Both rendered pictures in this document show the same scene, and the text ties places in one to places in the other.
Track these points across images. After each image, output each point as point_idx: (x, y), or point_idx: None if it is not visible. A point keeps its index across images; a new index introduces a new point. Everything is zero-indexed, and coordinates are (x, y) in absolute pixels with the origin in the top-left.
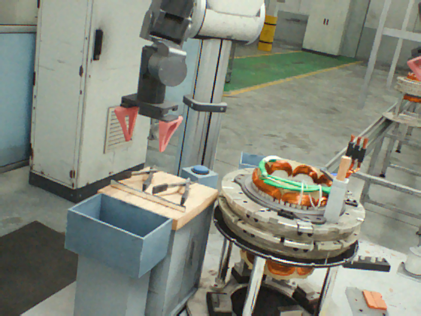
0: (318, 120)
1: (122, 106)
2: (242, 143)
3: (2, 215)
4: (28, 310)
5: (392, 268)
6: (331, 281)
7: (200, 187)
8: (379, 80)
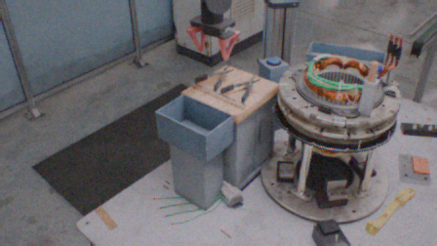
0: None
1: (193, 25)
2: (355, 2)
3: (157, 80)
4: None
5: None
6: (371, 157)
7: (264, 82)
8: None
